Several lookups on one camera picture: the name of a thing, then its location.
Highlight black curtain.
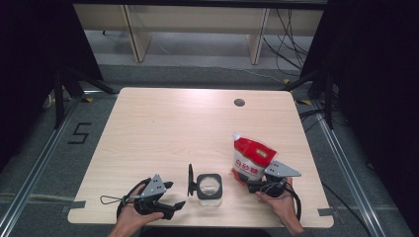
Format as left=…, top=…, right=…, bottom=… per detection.
left=0, top=0, right=103, bottom=172
left=300, top=0, right=419, bottom=231

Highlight red and white sugar pouch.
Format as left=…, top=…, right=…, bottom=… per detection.
left=230, top=132, right=279, bottom=186

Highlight person's right hand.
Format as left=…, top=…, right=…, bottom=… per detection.
left=256, top=177, right=302, bottom=231

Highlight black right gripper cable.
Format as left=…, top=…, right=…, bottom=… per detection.
left=260, top=179, right=302, bottom=221

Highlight person's left hand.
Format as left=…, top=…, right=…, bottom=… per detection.
left=115, top=184, right=165, bottom=231

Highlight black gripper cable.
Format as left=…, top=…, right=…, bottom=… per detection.
left=117, top=177, right=152, bottom=218
left=260, top=179, right=302, bottom=221

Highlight thin grey strap loop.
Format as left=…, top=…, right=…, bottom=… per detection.
left=100, top=195, right=142, bottom=205

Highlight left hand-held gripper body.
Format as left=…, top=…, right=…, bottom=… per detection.
left=133, top=173, right=167, bottom=215

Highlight bundle of black cables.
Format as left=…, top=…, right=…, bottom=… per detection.
left=262, top=9, right=314, bottom=77

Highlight black cables beside stand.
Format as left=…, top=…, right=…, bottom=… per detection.
left=297, top=108, right=330, bottom=132

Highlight clear jar with black lid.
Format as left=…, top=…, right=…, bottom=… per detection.
left=187, top=163, right=223, bottom=207

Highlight black floor cable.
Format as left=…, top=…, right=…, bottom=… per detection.
left=321, top=182, right=374, bottom=237

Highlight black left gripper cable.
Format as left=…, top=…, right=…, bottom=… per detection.
left=117, top=177, right=152, bottom=218

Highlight light wooden shelf unit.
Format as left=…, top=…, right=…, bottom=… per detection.
left=72, top=3, right=325, bottom=65

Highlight black metal stand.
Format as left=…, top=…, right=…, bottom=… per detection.
left=283, top=70, right=335, bottom=130
left=52, top=67, right=118, bottom=129

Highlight person's dark clothing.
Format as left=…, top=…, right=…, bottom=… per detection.
left=139, top=226, right=275, bottom=237

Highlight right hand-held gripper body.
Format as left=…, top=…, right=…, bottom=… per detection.
left=263, top=160, right=302, bottom=198

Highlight metal floor rail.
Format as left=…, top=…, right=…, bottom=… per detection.
left=0, top=98, right=83, bottom=236
left=312, top=102, right=386, bottom=237

